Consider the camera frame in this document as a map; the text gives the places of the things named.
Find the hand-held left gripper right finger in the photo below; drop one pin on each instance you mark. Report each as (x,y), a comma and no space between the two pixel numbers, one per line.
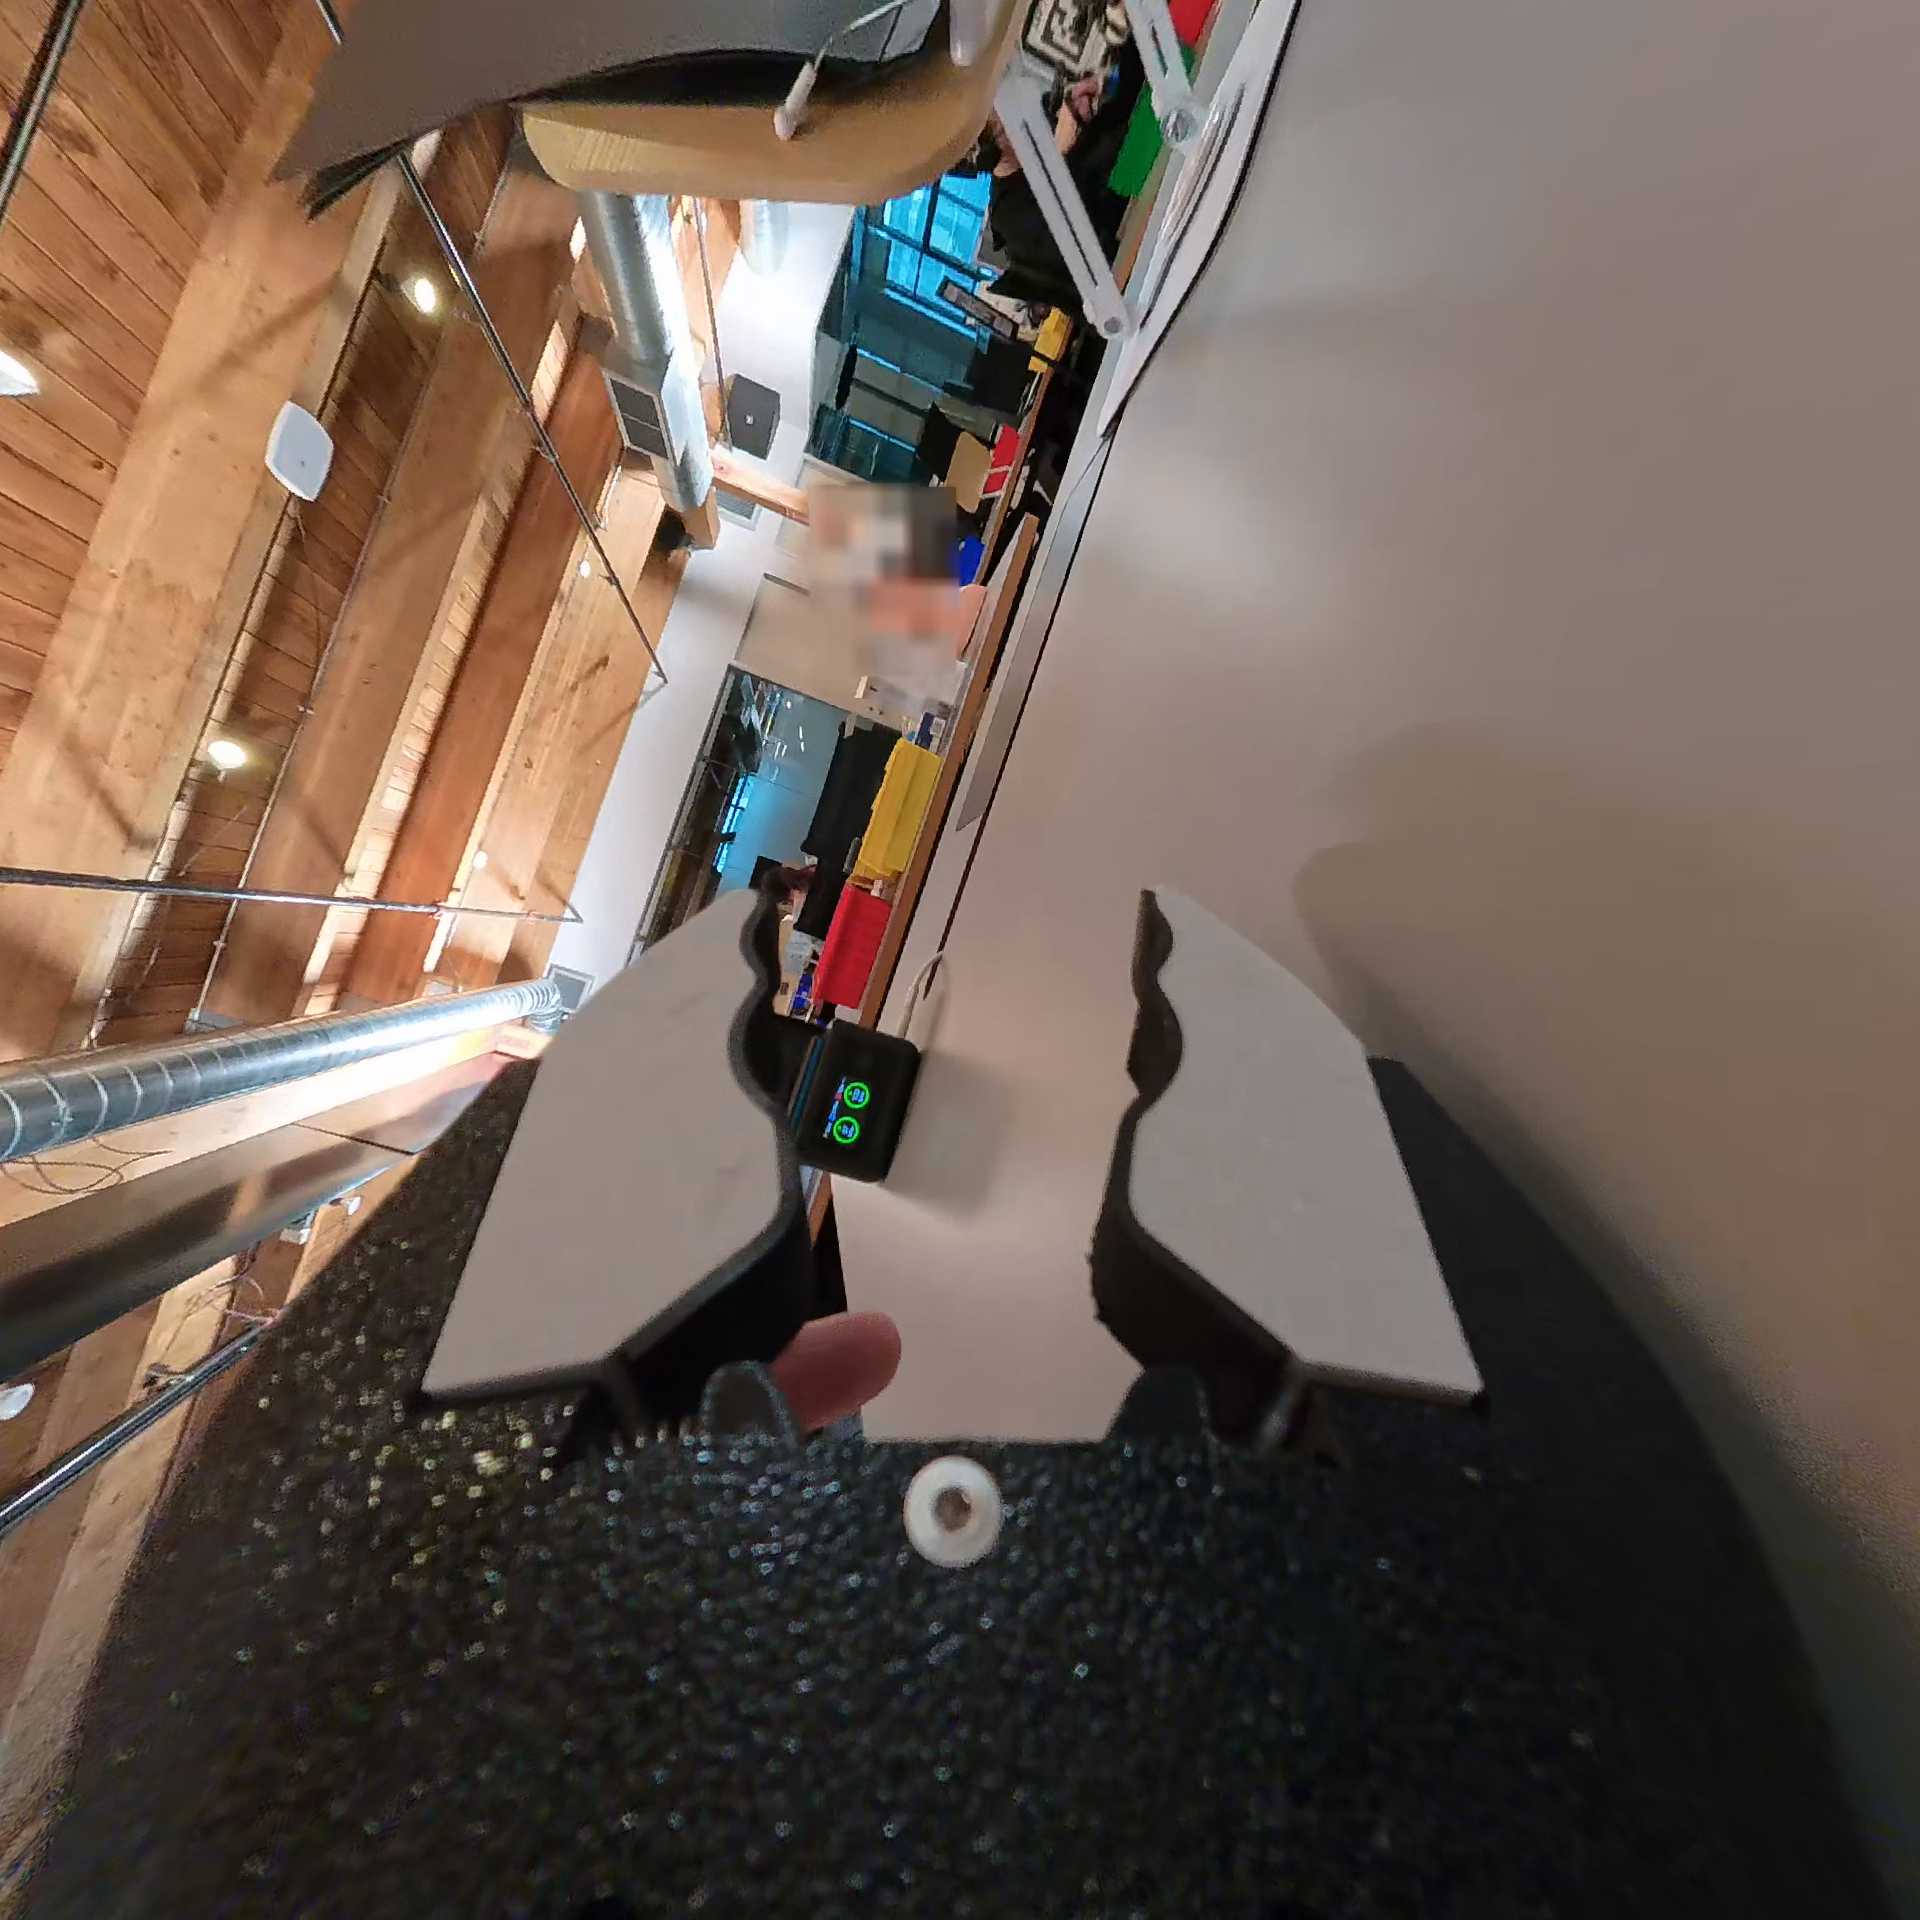
(1305,1200)

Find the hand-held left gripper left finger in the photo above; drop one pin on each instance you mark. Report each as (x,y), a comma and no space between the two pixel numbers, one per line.
(630,1184)

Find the person's left hand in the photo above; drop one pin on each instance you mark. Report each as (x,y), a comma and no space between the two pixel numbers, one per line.
(840,1365)

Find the small black display device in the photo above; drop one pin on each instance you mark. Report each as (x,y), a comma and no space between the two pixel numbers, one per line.
(856,1103)

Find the grey metal bar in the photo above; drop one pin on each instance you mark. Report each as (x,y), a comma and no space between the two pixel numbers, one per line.
(225,1213)

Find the yellow storage bin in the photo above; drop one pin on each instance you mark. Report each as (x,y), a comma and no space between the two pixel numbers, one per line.
(900,803)

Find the hanging metal pipe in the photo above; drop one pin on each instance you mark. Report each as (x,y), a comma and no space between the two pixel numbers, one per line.
(225,890)

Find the beige rounded wooden board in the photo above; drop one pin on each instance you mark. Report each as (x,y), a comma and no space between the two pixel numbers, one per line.
(840,148)

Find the grey laptop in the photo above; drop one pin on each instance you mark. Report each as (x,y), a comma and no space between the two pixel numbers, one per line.
(524,59)

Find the silver ventilation duct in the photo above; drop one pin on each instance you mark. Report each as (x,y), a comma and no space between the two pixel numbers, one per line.
(644,284)
(225,1058)

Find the black wall speaker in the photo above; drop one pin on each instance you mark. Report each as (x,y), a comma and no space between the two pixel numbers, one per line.
(750,411)

